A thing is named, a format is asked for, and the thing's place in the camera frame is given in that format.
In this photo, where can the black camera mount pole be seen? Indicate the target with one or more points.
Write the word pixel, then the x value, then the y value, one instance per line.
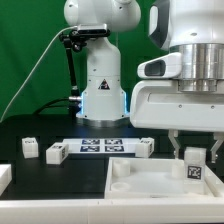
pixel 71 80

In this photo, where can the white front obstacle wall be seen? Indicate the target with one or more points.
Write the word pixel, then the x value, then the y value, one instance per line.
pixel 113 211

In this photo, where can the white obstacle wall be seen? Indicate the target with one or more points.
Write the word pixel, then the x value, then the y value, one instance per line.
pixel 113 211
pixel 5 176

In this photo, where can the white left obstacle wall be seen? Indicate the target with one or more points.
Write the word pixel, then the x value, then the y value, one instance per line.
pixel 5 176

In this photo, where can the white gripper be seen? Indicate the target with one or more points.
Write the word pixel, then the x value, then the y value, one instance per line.
pixel 157 104

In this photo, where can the white square tabletop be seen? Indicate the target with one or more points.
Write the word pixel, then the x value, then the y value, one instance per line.
pixel 154 178

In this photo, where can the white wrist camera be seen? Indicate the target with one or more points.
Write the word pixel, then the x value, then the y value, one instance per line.
pixel 165 67

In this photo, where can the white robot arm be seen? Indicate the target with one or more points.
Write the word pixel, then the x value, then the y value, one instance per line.
pixel 140 31

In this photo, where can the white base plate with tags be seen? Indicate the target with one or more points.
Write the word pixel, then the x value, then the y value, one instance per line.
pixel 101 145

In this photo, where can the grey mounted camera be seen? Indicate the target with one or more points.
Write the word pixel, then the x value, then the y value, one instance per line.
pixel 93 30

